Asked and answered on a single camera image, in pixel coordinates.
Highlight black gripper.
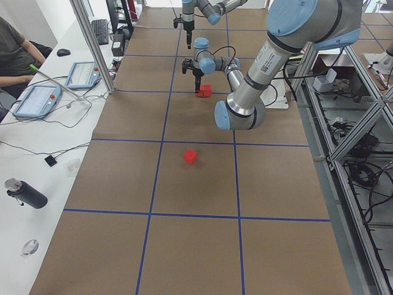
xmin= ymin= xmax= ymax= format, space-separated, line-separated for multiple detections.
xmin=182 ymin=59 xmax=204 ymax=93
xmin=173 ymin=14 xmax=195 ymax=49

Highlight far teach pendant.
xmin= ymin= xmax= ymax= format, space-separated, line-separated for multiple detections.
xmin=65 ymin=61 xmax=101 ymax=90

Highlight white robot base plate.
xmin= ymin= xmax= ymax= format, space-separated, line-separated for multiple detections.
xmin=260 ymin=79 xmax=289 ymax=109

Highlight teach pendant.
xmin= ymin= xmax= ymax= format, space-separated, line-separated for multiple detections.
xmin=13 ymin=85 xmax=62 ymax=119
xmin=65 ymin=61 xmax=101 ymax=90

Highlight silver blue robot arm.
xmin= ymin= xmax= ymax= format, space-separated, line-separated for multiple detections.
xmin=173 ymin=0 xmax=247 ymax=49
xmin=174 ymin=0 xmax=363 ymax=130

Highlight black computer mouse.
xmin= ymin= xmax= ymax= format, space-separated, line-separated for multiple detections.
xmin=56 ymin=49 xmax=71 ymax=57

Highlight black water bottle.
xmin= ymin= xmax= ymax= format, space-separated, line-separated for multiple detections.
xmin=4 ymin=178 xmax=48 ymax=209

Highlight black keyboard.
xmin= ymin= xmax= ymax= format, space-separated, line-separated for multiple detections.
xmin=91 ymin=19 xmax=109 ymax=45

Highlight seated person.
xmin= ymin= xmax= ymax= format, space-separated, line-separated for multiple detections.
xmin=1 ymin=18 xmax=52 ymax=119

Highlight near teach pendant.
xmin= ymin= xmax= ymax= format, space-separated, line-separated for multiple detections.
xmin=13 ymin=85 xmax=62 ymax=119

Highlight aluminium frame post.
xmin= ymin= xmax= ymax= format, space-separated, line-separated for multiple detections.
xmin=69 ymin=0 xmax=115 ymax=94

